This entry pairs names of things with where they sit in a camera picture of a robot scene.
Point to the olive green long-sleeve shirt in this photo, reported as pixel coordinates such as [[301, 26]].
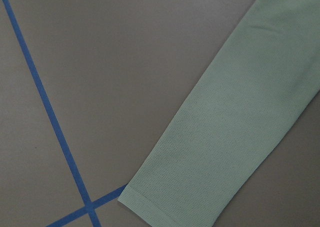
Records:
[[251, 94]]

